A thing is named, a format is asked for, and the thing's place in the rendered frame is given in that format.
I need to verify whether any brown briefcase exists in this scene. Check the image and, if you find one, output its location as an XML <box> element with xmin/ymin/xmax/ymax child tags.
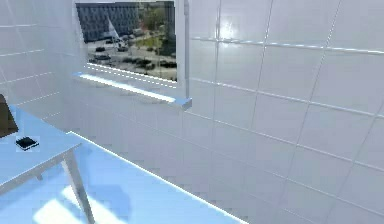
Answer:
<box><xmin>0</xmin><ymin>94</ymin><xmax>19</xmax><ymax>139</ymax></box>

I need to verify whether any white framed window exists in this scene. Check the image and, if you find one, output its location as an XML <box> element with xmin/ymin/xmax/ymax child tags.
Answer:
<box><xmin>71</xmin><ymin>0</ymin><xmax>193</xmax><ymax>111</ymax></box>

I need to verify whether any white table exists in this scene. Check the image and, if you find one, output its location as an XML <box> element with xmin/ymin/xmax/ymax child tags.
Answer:
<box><xmin>0</xmin><ymin>103</ymin><xmax>97</xmax><ymax>224</ymax></box>

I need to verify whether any small black flat box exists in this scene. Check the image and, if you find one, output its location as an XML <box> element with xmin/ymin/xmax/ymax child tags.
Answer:
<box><xmin>15</xmin><ymin>135</ymin><xmax>40</xmax><ymax>152</ymax></box>

